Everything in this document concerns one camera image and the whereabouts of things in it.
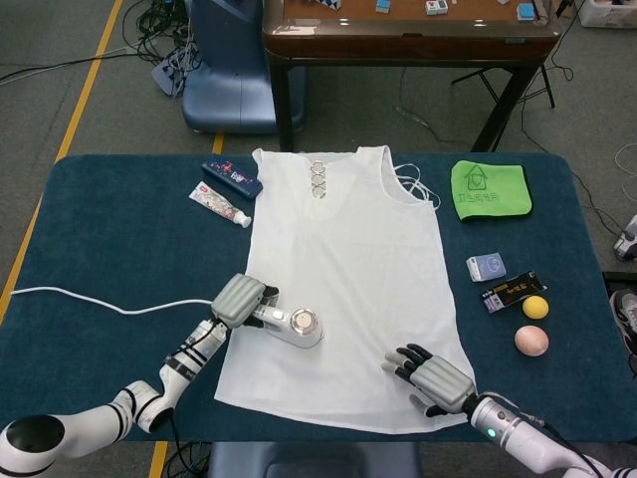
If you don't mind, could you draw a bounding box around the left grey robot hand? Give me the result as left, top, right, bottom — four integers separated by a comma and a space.
209, 273, 281, 330

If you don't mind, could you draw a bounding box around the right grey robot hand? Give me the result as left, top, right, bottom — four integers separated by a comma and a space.
380, 343, 474, 418

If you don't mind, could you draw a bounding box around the white handheld steamer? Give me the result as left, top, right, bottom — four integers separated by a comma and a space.
253, 298, 327, 353

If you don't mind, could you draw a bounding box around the white power cable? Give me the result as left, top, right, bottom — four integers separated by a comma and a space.
9, 287, 215, 316

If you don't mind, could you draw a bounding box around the white sleeveless top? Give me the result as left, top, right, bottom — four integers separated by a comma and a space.
213, 144, 492, 433

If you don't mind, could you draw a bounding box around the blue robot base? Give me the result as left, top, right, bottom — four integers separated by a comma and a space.
181, 0, 308, 135

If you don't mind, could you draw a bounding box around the white toothpaste tube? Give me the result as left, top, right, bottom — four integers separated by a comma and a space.
188, 181, 253, 229

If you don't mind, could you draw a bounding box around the pink ball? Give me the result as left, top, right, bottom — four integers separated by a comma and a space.
515, 325, 550, 358

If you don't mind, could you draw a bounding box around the black box with gold print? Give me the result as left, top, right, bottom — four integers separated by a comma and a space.
480, 270, 548, 316

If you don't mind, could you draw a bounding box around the yellow ball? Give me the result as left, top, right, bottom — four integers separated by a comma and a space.
522, 296, 550, 320

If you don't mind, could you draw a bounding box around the dark blue toothpaste box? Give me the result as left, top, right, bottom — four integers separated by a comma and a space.
201, 157, 264, 201

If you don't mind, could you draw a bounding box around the small pale blue box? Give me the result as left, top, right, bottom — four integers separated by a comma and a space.
466, 252, 509, 284

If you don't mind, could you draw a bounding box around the dark teal table cover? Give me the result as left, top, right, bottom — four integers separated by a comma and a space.
0, 151, 623, 444

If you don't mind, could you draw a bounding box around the green microfiber cloth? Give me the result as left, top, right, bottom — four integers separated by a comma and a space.
451, 159, 533, 224

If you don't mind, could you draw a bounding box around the grey sneaker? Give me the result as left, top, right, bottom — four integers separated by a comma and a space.
609, 290, 637, 350

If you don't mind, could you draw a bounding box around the grey and black gadget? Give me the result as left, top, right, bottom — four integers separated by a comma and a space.
612, 216, 637, 261

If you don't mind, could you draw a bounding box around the grey power strip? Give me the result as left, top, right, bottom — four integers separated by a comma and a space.
151, 52, 188, 96

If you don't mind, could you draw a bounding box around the brown mahjong table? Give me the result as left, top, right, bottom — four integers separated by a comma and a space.
262, 0, 559, 153

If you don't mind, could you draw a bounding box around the black cable bundle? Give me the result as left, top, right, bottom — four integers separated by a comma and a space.
131, 0, 200, 69

